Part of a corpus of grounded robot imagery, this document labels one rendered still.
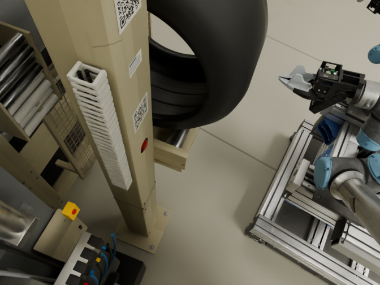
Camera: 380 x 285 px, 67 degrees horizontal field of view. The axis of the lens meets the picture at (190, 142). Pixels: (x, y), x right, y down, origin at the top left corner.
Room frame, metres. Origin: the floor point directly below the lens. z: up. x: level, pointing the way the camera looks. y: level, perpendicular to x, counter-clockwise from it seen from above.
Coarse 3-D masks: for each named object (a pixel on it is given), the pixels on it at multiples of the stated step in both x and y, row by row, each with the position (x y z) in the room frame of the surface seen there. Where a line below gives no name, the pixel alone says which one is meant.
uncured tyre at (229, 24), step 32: (160, 0) 0.50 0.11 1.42; (192, 0) 0.50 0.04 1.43; (224, 0) 0.53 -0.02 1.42; (256, 0) 0.63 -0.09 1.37; (192, 32) 0.48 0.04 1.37; (224, 32) 0.50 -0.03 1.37; (256, 32) 0.58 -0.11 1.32; (160, 64) 0.78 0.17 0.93; (192, 64) 0.77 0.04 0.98; (224, 64) 0.47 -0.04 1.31; (256, 64) 0.58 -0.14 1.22; (160, 96) 0.65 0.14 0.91; (192, 96) 0.66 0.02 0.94; (224, 96) 0.46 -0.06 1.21
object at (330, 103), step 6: (336, 96) 0.57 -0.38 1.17; (342, 96) 0.57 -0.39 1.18; (312, 102) 0.59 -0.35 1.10; (318, 102) 0.58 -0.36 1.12; (324, 102) 0.57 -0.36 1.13; (330, 102) 0.57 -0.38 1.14; (336, 102) 0.56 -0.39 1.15; (312, 108) 0.57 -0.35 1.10; (318, 108) 0.57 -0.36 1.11; (324, 108) 0.57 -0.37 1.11
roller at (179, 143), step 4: (176, 132) 0.51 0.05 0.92; (180, 132) 0.51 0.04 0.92; (184, 132) 0.51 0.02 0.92; (172, 136) 0.49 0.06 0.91; (176, 136) 0.49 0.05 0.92; (180, 136) 0.49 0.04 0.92; (184, 136) 0.50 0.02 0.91; (172, 140) 0.47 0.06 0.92; (176, 140) 0.47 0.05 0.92; (180, 140) 0.48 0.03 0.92; (184, 140) 0.49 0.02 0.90; (172, 144) 0.46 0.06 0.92; (176, 144) 0.46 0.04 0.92; (180, 144) 0.47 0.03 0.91
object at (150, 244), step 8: (160, 208) 0.49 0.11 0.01; (160, 216) 0.44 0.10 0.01; (168, 216) 0.45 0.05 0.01; (120, 224) 0.35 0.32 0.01; (160, 224) 0.39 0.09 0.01; (120, 232) 0.30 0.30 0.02; (128, 232) 0.31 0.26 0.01; (152, 232) 0.33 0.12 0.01; (160, 232) 0.34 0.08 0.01; (128, 240) 0.27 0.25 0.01; (136, 240) 0.27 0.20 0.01; (144, 240) 0.28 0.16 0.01; (152, 240) 0.29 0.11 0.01; (160, 240) 0.30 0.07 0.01; (144, 248) 0.24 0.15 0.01; (152, 248) 0.25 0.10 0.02
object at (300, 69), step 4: (296, 68) 0.63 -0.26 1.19; (300, 68) 0.62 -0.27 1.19; (304, 68) 0.62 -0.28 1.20; (292, 72) 0.63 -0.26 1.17; (296, 72) 0.62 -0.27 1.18; (300, 72) 0.62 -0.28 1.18; (304, 72) 0.62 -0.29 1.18; (308, 72) 0.62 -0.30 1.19; (280, 76) 0.62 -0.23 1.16; (284, 76) 0.62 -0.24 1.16; (288, 76) 0.62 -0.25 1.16; (304, 76) 0.62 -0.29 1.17; (308, 76) 0.62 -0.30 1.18; (312, 76) 0.62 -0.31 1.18; (304, 80) 0.61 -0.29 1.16; (308, 80) 0.61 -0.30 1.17
